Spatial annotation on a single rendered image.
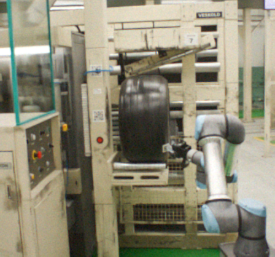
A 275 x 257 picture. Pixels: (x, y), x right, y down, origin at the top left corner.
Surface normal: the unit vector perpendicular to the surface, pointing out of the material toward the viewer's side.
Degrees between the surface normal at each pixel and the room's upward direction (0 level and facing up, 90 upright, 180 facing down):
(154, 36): 90
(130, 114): 77
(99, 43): 90
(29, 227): 90
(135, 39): 90
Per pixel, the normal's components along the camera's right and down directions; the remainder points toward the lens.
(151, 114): -0.11, -0.09
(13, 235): -0.10, 0.15
